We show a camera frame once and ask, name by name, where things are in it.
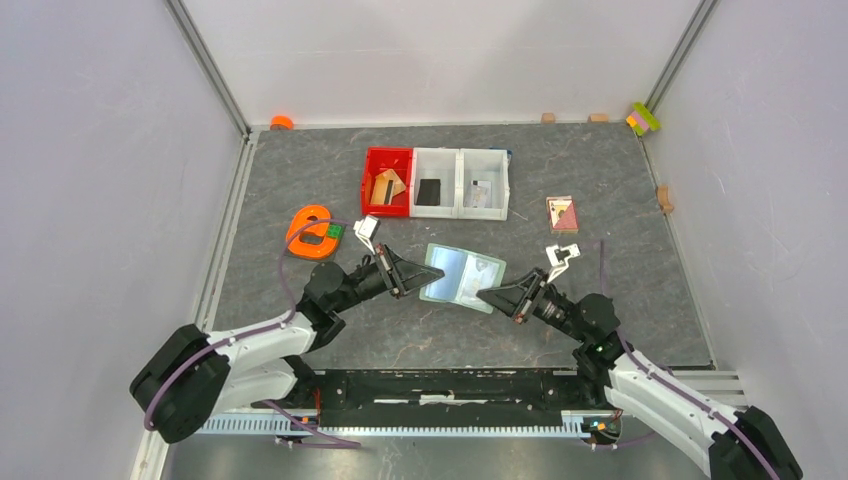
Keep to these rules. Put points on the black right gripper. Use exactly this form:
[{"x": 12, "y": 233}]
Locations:
[{"x": 513, "y": 298}]

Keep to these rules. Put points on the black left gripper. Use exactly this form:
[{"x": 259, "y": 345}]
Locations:
[{"x": 405, "y": 275}]

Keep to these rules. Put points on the gold credit card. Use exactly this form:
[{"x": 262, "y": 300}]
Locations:
[
  {"x": 400, "y": 186},
  {"x": 383, "y": 188}
]

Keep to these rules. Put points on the silver credit card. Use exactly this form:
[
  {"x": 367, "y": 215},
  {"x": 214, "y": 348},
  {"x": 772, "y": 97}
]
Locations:
[{"x": 478, "y": 194}]

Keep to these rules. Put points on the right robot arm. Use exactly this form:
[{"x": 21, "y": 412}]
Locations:
[{"x": 724, "y": 442}]

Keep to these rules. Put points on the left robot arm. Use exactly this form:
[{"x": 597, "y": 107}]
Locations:
[{"x": 196, "y": 375}]

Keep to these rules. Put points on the black card in bin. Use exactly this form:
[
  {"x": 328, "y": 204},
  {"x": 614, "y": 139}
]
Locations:
[{"x": 428, "y": 192}]

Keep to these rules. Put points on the red playing card box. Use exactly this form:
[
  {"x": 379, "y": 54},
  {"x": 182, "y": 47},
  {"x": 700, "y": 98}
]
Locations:
[{"x": 562, "y": 214}]

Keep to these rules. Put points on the green toy brick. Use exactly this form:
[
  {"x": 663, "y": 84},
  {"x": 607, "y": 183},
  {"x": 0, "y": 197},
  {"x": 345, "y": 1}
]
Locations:
[{"x": 335, "y": 231}]

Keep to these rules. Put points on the orange curved toy track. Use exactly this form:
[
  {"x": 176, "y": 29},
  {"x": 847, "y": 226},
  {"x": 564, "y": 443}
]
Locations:
[{"x": 306, "y": 234}]

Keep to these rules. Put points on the white bin left compartment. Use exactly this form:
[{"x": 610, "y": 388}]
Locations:
[{"x": 441, "y": 163}]

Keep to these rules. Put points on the white bin compartment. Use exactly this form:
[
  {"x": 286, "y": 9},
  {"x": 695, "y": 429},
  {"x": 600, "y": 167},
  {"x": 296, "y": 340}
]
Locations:
[
  {"x": 441, "y": 163},
  {"x": 485, "y": 164}
]

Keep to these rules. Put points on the red plastic bin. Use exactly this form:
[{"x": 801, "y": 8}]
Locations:
[{"x": 377, "y": 160}]

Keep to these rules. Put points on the white bin right compartment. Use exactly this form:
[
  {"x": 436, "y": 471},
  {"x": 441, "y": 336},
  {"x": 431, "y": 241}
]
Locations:
[{"x": 485, "y": 164}]

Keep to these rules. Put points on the wooden arch block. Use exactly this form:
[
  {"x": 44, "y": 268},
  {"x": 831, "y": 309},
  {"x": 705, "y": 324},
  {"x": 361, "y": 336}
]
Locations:
[{"x": 664, "y": 199}]

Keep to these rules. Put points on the wooden block right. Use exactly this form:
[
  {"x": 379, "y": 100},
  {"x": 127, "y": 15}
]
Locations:
[{"x": 598, "y": 118}]

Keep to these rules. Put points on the orange tape roll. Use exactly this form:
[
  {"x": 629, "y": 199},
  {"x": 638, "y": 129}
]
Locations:
[{"x": 281, "y": 122}]

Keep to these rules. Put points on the multicolour toy brick stack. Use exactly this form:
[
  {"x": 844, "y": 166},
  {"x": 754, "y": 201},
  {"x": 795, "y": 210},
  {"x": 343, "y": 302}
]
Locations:
[{"x": 641, "y": 120}]

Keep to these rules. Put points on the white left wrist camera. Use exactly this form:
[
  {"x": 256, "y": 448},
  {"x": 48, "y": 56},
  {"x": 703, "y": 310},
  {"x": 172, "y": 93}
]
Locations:
[{"x": 365, "y": 230}]

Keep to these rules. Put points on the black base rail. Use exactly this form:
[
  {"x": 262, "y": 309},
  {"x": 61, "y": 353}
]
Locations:
[{"x": 550, "y": 388}]

